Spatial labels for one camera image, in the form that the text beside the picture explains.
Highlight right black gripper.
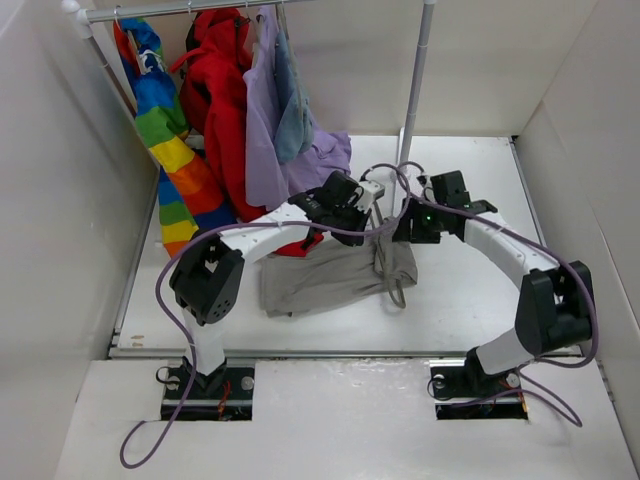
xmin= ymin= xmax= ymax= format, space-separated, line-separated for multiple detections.
xmin=392 ymin=196 xmax=448 ymax=244

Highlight grey trousers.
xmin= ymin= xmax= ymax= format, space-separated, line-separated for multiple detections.
xmin=259 ymin=236 xmax=419 ymax=316

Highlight grey hanger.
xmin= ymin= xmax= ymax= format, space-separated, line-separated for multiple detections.
xmin=375 ymin=230 xmax=407 ymax=309

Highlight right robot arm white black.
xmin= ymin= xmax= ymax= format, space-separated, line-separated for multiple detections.
xmin=394 ymin=170 xmax=596 ymax=401

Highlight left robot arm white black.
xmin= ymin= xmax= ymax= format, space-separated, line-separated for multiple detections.
xmin=169 ymin=172 xmax=385 ymax=399

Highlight lilac shirt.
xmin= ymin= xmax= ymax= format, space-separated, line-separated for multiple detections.
xmin=243 ymin=5 xmax=352 ymax=210

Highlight blue denim shorts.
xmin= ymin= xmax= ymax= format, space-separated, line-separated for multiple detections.
xmin=274 ymin=29 xmax=314 ymax=165

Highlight rainbow striped garment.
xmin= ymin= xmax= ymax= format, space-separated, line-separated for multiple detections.
xmin=113 ymin=19 xmax=236 ymax=257

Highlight red jacket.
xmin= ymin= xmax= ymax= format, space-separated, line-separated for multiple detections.
xmin=169 ymin=6 xmax=325 ymax=259

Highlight white clothes rack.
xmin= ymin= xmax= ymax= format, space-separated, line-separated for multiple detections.
xmin=60 ymin=0 xmax=441 ymax=201

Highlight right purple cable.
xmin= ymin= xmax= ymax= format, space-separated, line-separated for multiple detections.
xmin=397 ymin=160 xmax=599 ymax=429

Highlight purple cable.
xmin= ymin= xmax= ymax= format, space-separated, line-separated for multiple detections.
xmin=397 ymin=160 xmax=599 ymax=429
xmin=118 ymin=162 xmax=412 ymax=471

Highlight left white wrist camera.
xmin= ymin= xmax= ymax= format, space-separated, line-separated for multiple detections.
xmin=355 ymin=180 xmax=385 ymax=213

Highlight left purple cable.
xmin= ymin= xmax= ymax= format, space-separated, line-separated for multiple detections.
xmin=118 ymin=162 xmax=412 ymax=471

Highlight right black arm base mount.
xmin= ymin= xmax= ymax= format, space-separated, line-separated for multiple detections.
xmin=427 ymin=365 xmax=528 ymax=421

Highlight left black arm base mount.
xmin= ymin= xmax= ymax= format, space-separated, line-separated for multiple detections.
xmin=155 ymin=365 xmax=255 ymax=422

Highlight aluminium table rail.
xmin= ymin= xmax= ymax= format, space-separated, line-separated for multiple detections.
xmin=107 ymin=345 xmax=466 ymax=359

